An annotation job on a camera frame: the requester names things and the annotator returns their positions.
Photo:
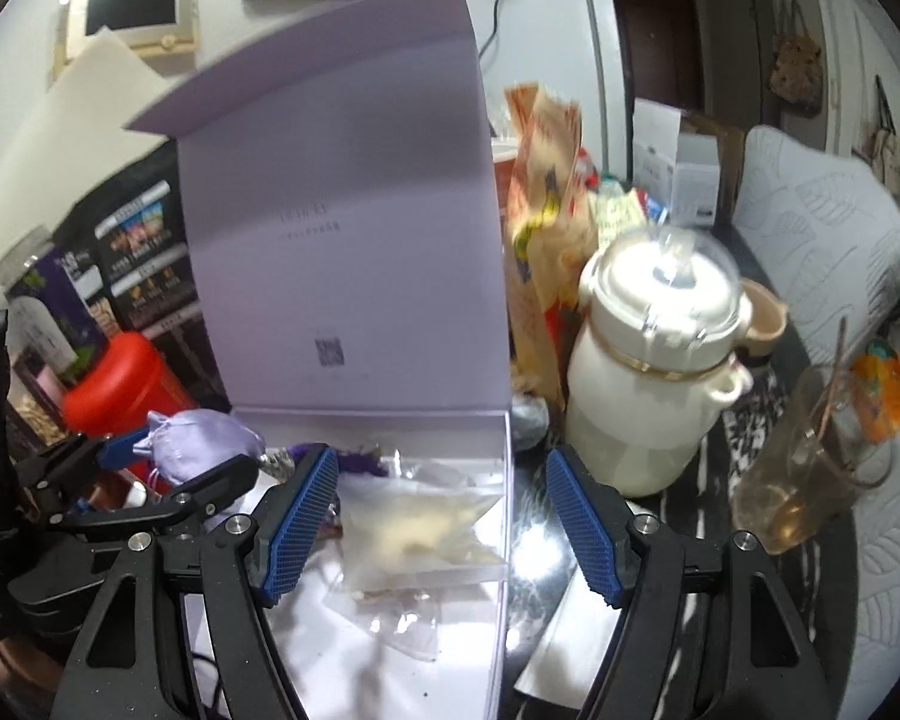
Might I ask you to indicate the red canister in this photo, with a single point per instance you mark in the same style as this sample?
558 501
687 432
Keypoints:
120 390

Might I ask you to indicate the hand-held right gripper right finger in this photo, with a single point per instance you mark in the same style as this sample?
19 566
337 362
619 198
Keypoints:
585 532

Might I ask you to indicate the beige intercom wall panel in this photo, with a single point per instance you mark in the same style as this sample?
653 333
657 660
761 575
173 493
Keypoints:
127 15

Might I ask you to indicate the clear zip bag white contents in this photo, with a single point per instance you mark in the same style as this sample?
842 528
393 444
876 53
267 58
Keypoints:
412 525

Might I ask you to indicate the lavender gift box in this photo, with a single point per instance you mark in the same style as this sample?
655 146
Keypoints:
345 202

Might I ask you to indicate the orange green plastic item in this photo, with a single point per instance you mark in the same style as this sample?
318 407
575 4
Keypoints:
889 390

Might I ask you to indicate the dark wooden door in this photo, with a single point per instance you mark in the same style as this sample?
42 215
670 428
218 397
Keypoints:
660 45

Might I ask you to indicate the lavender sachet pouch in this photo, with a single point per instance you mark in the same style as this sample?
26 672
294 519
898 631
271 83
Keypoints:
195 450

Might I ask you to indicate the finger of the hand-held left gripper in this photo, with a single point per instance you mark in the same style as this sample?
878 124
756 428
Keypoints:
217 480
124 446

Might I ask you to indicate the black printed pouch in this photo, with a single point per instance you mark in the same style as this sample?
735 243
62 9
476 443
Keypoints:
150 240

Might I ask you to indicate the clear jar purple label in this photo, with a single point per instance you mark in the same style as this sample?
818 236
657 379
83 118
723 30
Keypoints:
37 315

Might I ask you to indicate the white foam board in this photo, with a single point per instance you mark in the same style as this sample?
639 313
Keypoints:
67 135

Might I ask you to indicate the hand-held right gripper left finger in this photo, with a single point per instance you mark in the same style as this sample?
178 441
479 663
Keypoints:
300 525

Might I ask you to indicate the chair with leaf cover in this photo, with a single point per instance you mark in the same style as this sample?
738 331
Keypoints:
817 240
896 540

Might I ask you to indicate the cream jar with dome lid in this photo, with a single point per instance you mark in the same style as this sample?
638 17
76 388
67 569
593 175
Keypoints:
645 390

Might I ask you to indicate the white cardboard box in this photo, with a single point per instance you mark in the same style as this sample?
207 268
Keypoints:
671 157

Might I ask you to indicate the white fridge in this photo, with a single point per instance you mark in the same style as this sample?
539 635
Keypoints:
555 75

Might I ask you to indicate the clear glass cup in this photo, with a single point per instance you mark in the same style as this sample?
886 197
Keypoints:
802 465

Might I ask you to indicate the orange patterned snack bag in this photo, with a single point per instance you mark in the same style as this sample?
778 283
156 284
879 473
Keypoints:
544 240

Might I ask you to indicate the green white snack bag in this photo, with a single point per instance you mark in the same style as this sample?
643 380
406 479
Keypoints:
626 214

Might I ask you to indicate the purple tassel ornament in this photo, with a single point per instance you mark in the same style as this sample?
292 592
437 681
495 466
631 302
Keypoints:
352 461

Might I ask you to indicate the brown patterned tote bag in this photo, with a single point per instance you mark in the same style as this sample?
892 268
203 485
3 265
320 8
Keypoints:
795 67

